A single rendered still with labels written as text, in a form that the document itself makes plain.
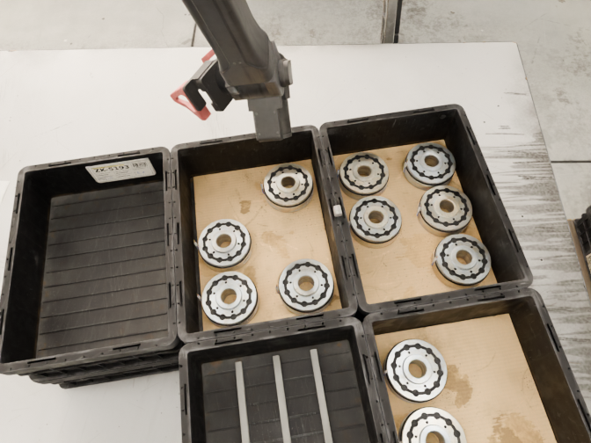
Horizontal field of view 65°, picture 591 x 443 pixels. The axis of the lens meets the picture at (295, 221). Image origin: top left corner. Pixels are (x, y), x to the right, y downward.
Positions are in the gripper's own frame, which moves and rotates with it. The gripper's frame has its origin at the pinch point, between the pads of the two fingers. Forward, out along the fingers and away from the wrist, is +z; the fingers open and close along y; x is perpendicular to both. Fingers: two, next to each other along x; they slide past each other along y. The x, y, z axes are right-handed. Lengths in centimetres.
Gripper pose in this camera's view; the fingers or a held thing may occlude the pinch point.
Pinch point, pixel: (191, 79)
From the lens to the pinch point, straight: 85.5
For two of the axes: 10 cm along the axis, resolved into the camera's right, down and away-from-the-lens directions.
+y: 4.6, -7.8, 4.3
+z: -7.9, -1.3, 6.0
